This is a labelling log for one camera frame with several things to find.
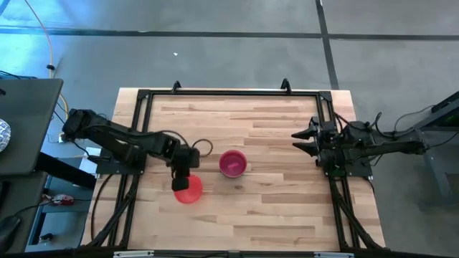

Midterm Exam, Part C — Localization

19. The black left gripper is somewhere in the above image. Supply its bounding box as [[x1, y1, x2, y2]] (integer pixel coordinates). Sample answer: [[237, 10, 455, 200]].
[[166, 138, 201, 192]]

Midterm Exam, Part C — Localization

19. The magenta translucent plastic bowl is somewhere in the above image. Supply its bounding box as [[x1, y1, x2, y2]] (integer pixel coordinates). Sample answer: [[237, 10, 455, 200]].
[[219, 149, 248, 179]]

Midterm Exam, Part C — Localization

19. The grey metal side table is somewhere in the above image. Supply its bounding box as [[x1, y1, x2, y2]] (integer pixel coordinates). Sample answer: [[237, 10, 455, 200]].
[[396, 91, 459, 208]]

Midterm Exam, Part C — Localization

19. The thin black floor cable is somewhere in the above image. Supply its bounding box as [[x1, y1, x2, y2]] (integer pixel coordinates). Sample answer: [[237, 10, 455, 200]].
[[393, 105, 459, 150]]

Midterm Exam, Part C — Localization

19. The red white small device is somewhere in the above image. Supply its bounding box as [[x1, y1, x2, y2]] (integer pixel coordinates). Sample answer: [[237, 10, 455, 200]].
[[42, 193, 76, 207]]

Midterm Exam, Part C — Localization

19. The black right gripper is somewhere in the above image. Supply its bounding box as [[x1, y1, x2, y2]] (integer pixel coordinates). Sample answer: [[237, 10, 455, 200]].
[[290, 116, 341, 168]]

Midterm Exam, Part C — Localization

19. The grey metal bracket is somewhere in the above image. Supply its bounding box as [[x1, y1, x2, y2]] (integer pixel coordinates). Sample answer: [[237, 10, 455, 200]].
[[313, 252, 356, 258], [113, 250, 155, 258]]

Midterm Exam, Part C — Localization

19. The beige floor cable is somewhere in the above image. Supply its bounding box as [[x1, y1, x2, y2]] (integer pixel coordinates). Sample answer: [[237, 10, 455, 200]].
[[23, 0, 70, 121]]

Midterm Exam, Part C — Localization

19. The white paper sheet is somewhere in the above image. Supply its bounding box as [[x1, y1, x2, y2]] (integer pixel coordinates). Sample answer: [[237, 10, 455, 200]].
[[79, 146, 100, 177]]

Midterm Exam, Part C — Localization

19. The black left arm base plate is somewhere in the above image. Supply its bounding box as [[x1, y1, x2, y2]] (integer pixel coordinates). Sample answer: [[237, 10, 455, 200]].
[[87, 153, 147, 176]]

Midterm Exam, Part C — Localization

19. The red translucent plastic bowl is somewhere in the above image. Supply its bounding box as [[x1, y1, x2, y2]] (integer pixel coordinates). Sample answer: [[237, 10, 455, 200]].
[[174, 174, 204, 205]]

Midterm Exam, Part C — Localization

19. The blue white patterned object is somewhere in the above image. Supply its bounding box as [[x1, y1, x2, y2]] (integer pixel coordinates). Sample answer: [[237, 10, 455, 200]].
[[0, 118, 12, 154]]

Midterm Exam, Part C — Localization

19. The black aluminium table frame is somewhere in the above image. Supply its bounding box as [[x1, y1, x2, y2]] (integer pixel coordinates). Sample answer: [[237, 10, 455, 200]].
[[80, 87, 387, 252]]

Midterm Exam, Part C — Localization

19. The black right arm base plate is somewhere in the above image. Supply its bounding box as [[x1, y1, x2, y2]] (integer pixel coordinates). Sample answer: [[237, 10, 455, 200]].
[[322, 148, 374, 178]]

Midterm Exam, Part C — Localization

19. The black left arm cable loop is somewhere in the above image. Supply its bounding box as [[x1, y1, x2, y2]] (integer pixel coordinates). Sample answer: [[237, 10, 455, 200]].
[[191, 138, 214, 158]]

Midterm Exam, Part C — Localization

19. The black low desk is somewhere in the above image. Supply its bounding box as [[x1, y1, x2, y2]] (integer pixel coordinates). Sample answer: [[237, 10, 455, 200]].
[[0, 171, 49, 254]]

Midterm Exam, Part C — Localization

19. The black computer mouse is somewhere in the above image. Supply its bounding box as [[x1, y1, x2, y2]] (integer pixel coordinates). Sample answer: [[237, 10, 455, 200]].
[[0, 214, 22, 252]]

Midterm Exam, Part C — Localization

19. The dark grey desk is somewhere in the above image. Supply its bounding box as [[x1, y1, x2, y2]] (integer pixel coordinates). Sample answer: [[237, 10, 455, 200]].
[[0, 78, 65, 176]]

